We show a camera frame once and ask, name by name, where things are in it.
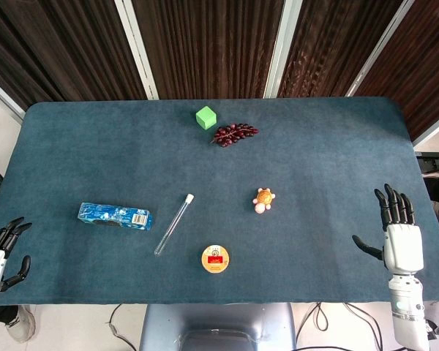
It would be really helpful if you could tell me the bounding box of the brown folding screen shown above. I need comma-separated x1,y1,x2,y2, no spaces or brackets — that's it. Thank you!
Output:
0,0,439,142

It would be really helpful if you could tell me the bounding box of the round orange red tin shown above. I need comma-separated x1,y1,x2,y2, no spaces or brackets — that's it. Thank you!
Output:
200,244,232,274

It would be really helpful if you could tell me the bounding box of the white sneaker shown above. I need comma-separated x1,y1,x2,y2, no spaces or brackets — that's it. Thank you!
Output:
5,305,37,344

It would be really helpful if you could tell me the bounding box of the green foam cube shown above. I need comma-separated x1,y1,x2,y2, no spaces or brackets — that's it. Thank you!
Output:
195,105,218,130

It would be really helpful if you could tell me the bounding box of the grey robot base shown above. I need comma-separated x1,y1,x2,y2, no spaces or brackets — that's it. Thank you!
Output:
138,303,298,351

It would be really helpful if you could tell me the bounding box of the clear test tube white cap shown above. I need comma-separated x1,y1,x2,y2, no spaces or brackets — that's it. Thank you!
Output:
153,193,195,257

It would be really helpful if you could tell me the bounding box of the dark red grape bunch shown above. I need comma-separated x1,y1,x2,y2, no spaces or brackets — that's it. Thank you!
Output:
209,122,260,148

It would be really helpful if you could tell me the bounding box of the black equipment box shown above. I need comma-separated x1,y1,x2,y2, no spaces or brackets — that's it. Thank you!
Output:
415,151,439,174

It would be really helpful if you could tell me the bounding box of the blue table cloth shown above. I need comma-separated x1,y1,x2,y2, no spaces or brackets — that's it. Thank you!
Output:
0,96,439,306

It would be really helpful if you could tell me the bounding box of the black floor cable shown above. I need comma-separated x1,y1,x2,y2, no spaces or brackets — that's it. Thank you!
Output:
342,301,383,350
294,301,329,339

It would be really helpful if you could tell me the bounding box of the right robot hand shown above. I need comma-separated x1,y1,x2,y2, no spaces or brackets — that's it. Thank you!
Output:
352,183,424,275

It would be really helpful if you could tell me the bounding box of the orange toy turtle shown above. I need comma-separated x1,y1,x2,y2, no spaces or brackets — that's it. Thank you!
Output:
252,186,277,214

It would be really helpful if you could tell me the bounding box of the blue cookie package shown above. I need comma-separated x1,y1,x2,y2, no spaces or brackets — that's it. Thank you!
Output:
76,202,154,232

